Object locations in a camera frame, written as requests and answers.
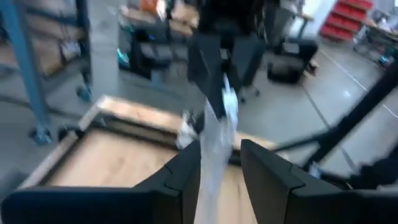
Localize red storage bin shelf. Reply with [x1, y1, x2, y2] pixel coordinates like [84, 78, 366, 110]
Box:
[319, 0, 375, 42]

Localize clear plastic bag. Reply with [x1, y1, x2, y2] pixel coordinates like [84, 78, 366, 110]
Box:
[176, 73, 240, 224]

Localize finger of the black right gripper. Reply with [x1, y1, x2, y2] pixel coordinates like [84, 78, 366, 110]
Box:
[229, 34, 267, 90]
[187, 33, 228, 119]

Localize wooden workbench steel legs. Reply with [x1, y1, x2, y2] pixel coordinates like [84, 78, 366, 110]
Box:
[0, 0, 94, 146]

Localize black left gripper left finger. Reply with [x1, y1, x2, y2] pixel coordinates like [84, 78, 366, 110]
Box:
[1, 139, 202, 224]

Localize black aluminium rig frame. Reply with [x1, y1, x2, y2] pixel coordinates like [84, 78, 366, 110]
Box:
[18, 62, 398, 190]

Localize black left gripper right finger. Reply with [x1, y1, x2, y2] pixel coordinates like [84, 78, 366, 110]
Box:
[241, 139, 398, 224]

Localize black equipment cart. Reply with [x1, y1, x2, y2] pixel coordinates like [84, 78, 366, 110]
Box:
[118, 24, 187, 78]

